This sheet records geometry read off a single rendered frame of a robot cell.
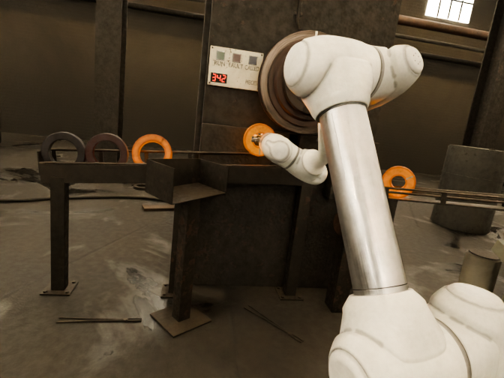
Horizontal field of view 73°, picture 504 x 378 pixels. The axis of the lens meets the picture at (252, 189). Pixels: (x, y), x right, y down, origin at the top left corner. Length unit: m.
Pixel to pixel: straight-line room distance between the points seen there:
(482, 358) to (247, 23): 1.58
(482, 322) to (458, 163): 3.45
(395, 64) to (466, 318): 0.53
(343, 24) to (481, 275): 1.31
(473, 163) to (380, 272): 3.51
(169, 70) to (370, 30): 6.12
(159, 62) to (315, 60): 7.14
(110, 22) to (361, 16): 2.97
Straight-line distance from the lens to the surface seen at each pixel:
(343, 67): 0.75
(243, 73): 1.78
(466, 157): 4.14
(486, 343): 0.80
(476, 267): 1.60
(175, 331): 1.60
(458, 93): 10.02
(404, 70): 0.86
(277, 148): 1.26
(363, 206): 0.68
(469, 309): 0.79
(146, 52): 7.86
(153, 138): 1.72
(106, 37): 4.33
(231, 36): 1.82
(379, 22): 2.06
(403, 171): 1.80
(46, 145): 1.78
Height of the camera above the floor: 0.94
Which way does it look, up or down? 12 degrees down
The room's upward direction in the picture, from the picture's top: 7 degrees clockwise
